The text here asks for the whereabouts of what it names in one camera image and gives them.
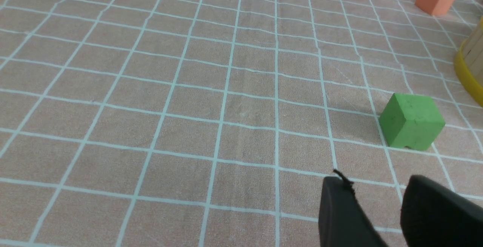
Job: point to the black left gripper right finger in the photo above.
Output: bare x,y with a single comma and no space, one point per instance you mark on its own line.
434,216

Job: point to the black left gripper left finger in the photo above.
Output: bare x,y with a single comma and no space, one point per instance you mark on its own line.
342,221

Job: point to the yellow bamboo steamer base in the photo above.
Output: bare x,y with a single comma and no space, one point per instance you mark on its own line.
468,64

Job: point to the green foam cube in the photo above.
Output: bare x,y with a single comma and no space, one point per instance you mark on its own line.
411,121

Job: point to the pink checkered tablecloth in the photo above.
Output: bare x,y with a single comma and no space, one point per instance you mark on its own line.
212,123

